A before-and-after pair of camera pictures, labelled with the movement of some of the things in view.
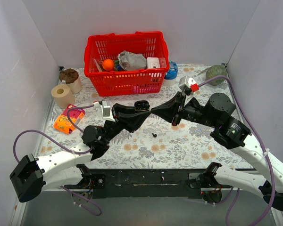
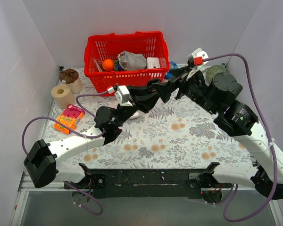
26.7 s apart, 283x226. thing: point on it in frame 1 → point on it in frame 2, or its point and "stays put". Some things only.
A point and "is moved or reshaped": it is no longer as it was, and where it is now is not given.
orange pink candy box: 62,123 stays put
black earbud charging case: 141,105 is moved or reshaped
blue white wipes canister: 170,76 stays put
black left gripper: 116,115 → 134,98
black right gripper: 179,110 → 181,81
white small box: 153,62 stays put
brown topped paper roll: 70,77 stays put
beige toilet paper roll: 62,95 stays put
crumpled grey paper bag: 131,61 stays put
